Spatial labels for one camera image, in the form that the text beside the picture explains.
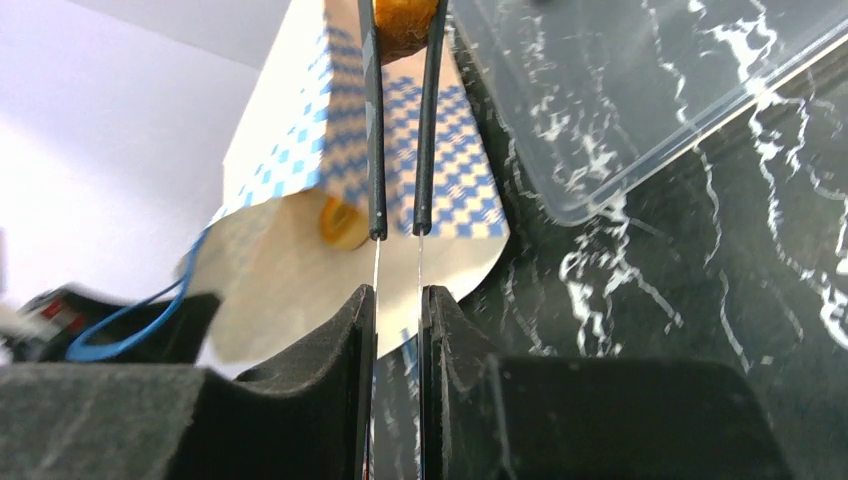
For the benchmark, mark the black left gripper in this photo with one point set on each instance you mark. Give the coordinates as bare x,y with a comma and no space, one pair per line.
57,317

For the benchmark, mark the checkered paper bread bag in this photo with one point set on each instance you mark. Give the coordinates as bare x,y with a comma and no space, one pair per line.
290,242

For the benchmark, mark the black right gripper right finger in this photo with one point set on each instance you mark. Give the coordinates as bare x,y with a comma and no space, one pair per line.
532,417

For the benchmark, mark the brown round fake bread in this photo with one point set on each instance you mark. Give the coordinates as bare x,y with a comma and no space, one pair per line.
402,27

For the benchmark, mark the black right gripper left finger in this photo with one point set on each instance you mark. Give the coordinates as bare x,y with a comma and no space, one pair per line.
303,413

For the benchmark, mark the small orange fake bread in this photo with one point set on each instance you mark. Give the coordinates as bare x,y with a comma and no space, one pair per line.
341,226

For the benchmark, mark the clear plastic tray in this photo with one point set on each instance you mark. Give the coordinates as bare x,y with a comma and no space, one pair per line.
599,95

